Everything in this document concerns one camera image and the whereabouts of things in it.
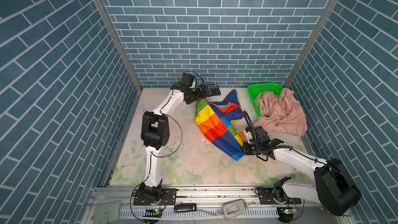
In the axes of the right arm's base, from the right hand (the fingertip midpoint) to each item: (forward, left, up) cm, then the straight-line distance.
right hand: (240, 147), depth 88 cm
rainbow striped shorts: (+15, +16, +6) cm, 22 cm away
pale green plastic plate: (-35, +62, -1) cm, 71 cm away
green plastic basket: (+42, -11, +5) cm, 44 cm away
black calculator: (+46, +18, 0) cm, 50 cm away
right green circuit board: (-28, -21, -4) cm, 35 cm away
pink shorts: (+24, -28, +4) cm, 37 cm away
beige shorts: (+33, -15, +4) cm, 36 cm away
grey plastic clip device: (-29, +4, 0) cm, 30 cm away
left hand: (+26, +24, +13) cm, 38 cm away
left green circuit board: (-34, +42, -5) cm, 54 cm away
